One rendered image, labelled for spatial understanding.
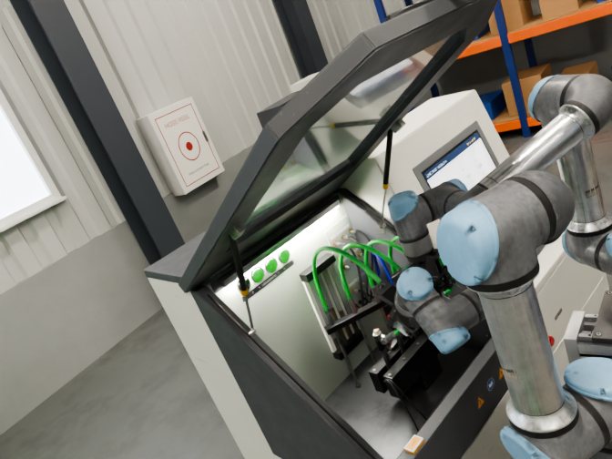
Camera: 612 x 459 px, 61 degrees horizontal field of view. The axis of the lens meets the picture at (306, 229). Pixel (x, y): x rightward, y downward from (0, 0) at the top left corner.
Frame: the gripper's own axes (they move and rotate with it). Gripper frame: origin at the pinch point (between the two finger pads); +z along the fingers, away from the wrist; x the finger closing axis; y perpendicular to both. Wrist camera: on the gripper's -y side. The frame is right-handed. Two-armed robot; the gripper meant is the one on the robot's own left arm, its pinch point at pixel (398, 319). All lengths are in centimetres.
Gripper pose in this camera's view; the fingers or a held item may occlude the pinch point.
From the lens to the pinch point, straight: 150.3
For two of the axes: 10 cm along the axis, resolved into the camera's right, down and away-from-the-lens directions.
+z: 1.0, 4.3, 9.0
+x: 7.4, -6.3, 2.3
